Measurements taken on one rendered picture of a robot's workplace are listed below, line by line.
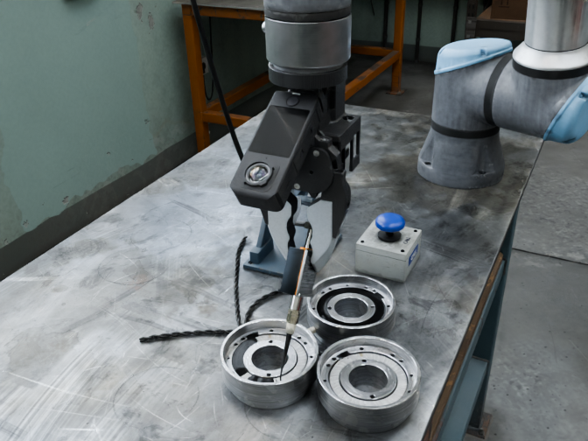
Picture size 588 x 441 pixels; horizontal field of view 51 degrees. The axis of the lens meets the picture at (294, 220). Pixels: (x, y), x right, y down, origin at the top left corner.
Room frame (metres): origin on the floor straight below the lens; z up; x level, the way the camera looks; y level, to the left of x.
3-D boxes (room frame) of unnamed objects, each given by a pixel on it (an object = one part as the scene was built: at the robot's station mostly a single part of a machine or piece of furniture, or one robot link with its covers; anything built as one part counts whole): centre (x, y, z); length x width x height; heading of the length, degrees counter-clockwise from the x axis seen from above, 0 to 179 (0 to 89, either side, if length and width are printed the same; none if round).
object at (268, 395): (0.51, 0.03, 0.82); 0.10 x 0.10 x 0.04
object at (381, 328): (0.59, -0.06, 0.82); 0.10 x 0.10 x 0.04
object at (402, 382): (0.47, -0.07, 0.82); 0.08 x 0.08 x 0.02
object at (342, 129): (0.56, -0.02, 1.07); 0.09 x 0.08 x 0.12; 155
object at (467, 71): (1.01, -0.31, 0.97); 0.13 x 0.12 x 0.14; 44
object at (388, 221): (0.72, -0.13, 0.85); 0.04 x 0.04 x 0.05
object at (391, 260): (0.73, -0.13, 0.82); 0.08 x 0.07 x 0.05; 152
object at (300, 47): (0.56, -0.01, 1.15); 0.08 x 0.08 x 0.05
